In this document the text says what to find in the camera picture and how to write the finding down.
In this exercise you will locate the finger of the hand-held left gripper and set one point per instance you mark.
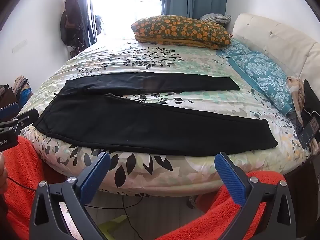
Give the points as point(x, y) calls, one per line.
point(8, 111)
point(25, 117)

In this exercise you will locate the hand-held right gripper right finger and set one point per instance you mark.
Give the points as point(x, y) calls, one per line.
point(230, 180)

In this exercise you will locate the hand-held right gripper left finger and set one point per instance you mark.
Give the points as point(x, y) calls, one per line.
point(95, 177)

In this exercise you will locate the black pants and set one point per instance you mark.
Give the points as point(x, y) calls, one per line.
point(125, 130)

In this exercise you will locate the person's left hand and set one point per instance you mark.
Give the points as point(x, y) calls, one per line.
point(2, 175)

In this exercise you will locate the pile of clothes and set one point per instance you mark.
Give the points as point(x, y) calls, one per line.
point(17, 87)

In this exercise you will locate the red fleece garment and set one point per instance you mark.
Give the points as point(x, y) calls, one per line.
point(22, 167)

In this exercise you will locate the green floor object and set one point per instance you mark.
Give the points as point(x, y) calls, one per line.
point(115, 223)

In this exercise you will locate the bed with leaf print sheet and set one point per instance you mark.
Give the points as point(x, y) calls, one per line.
point(175, 101)

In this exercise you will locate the teal patterned pillow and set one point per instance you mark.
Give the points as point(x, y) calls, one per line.
point(233, 48)
point(262, 77)

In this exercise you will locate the beige cloth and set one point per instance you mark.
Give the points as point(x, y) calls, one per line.
point(295, 92)

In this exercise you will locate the hanging dark bags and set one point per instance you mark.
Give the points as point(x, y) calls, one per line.
point(72, 17)

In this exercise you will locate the black cloth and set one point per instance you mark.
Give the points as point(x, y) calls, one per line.
point(311, 97)

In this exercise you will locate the cream padded headboard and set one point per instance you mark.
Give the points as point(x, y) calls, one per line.
point(275, 37)

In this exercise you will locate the orange patterned pillow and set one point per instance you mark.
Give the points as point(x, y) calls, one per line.
point(180, 28)

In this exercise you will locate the checked cloth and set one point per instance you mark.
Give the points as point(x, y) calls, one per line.
point(216, 17)

